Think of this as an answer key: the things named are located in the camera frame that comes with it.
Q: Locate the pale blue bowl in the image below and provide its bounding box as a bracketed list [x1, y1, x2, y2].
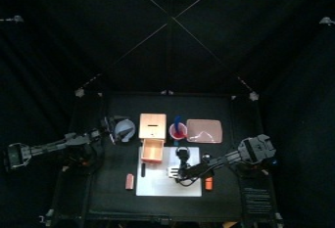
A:
[113, 117, 137, 144]

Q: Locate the white toy spatula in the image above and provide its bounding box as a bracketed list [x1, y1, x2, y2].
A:
[167, 166, 180, 179]

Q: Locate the wooden drawer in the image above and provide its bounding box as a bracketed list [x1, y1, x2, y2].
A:
[138, 138, 167, 164]

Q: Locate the pink cup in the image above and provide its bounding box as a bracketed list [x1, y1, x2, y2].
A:
[167, 122, 189, 141]

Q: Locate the wooden box with slot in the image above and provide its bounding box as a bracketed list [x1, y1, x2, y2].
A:
[137, 113, 168, 141]

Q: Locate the white cutting board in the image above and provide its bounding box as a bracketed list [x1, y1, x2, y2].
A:
[134, 145, 204, 198]

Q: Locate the pink square plate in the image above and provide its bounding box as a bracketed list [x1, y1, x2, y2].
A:
[184, 118, 224, 145]

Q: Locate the blue spoon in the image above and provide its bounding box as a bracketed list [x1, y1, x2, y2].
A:
[172, 115, 183, 134]

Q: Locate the small orange block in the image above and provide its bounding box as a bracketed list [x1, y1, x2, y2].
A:
[124, 172, 134, 191]

